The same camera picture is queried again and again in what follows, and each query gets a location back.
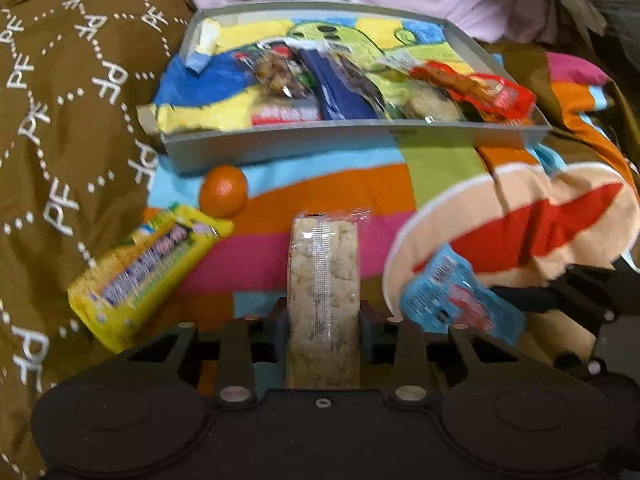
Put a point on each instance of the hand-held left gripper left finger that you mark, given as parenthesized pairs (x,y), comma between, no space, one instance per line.
(280,330)

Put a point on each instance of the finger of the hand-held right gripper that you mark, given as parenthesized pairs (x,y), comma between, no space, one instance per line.
(575,292)

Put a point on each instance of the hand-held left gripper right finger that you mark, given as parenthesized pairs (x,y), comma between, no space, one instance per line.
(367,332)

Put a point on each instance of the rice cracker bar clear wrapper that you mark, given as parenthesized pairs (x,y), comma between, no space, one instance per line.
(325,285)

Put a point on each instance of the light blue snack packet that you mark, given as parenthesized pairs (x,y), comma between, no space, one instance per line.
(455,300)

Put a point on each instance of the grey tray with cartoon print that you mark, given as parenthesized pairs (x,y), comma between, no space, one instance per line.
(300,145)

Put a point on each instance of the red packet with brown snack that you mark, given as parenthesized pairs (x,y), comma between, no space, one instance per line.
(505,97)

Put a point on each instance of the round cookie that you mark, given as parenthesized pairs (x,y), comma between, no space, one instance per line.
(425,105)

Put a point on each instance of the red nut snack packet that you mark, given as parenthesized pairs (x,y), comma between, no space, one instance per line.
(277,85)

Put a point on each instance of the dark blue snack bar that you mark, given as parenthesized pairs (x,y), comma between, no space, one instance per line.
(360,82)

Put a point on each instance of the yellow snack packet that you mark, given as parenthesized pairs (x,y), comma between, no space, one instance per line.
(145,275)

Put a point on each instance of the orange fruit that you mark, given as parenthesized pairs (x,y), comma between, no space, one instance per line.
(225,192)

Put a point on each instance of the colourful printed blanket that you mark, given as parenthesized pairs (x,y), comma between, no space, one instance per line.
(350,185)

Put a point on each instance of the brown patterned blanket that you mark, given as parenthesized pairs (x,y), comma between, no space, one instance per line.
(75,110)

